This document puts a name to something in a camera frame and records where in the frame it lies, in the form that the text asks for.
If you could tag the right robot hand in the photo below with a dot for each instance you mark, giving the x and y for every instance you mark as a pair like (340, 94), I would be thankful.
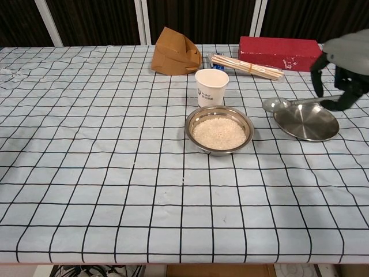
(350, 49)

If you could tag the metal spoon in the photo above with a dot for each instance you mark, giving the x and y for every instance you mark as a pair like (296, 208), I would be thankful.
(274, 104)

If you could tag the white paper cup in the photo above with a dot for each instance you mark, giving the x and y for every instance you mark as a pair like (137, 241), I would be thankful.
(210, 92)

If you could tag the metal bowl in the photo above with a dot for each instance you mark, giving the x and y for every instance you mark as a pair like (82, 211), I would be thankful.
(190, 130)

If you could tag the red rectangular box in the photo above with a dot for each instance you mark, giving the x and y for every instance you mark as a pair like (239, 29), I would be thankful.
(282, 52)

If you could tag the round metal plate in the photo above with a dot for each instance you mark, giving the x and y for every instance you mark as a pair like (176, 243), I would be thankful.
(305, 124)

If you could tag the bundle of wooden sticks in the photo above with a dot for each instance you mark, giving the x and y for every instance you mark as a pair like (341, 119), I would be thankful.
(248, 67)

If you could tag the toothpaste tube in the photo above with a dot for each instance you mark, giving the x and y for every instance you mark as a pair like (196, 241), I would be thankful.
(219, 66)

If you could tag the brown cloth pouch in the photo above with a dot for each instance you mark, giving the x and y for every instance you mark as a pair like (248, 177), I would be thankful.
(170, 54)

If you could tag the checked tablecloth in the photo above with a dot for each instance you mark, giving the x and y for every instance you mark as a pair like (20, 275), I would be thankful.
(115, 173)

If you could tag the white frame post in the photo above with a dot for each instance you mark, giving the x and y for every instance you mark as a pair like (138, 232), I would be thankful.
(258, 20)
(142, 23)
(50, 23)

